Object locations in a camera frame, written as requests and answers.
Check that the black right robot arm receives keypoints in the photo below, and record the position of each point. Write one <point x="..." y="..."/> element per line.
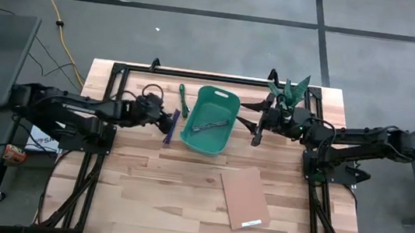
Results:
<point x="361" y="140"/>

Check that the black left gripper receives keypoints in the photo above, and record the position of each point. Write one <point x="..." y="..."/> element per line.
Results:
<point x="149" y="110"/>

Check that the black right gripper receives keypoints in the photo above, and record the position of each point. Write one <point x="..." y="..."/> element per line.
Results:
<point x="289" y="122"/>

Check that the small orange box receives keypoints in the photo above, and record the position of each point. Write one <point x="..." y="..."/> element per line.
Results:
<point x="15" y="154"/>

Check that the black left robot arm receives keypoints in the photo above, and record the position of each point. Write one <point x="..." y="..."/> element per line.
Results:
<point x="75" y="107"/>

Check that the teal plastic bin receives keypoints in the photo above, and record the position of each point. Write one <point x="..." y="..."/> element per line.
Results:
<point x="212" y="107"/>

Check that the purple pen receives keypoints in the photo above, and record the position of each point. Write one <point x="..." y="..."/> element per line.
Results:
<point x="169" y="137"/>

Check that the white printed sheet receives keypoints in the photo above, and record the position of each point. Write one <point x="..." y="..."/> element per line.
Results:
<point x="40" y="140"/>

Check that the black aluminium table frame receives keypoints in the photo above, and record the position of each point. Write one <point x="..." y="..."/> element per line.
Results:
<point x="216" y="77"/>

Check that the brown flat board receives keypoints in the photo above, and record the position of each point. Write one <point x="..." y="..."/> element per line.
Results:
<point x="245" y="199"/>

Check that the green snake plant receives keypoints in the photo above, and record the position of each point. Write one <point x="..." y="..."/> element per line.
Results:
<point x="292" y="91"/>

